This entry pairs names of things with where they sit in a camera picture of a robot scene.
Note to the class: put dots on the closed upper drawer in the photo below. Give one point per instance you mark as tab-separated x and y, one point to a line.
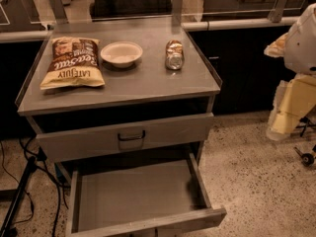
111	139

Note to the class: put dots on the white bowl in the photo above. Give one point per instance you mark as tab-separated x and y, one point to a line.
121	54

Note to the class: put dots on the black drawer handle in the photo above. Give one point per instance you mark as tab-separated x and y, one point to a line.
139	136

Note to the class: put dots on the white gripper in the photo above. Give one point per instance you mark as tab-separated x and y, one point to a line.
301	49

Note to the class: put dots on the black tripod leg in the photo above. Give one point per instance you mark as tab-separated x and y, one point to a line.
16	197

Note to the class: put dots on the open lower drawer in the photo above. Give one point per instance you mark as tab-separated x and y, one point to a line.
140	195

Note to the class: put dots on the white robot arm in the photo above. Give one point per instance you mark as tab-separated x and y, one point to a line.
296	98

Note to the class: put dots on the grey drawer cabinet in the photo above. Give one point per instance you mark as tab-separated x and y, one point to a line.
147	90

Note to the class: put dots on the brown yellow chip bag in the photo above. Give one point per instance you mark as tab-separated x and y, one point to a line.
74	64

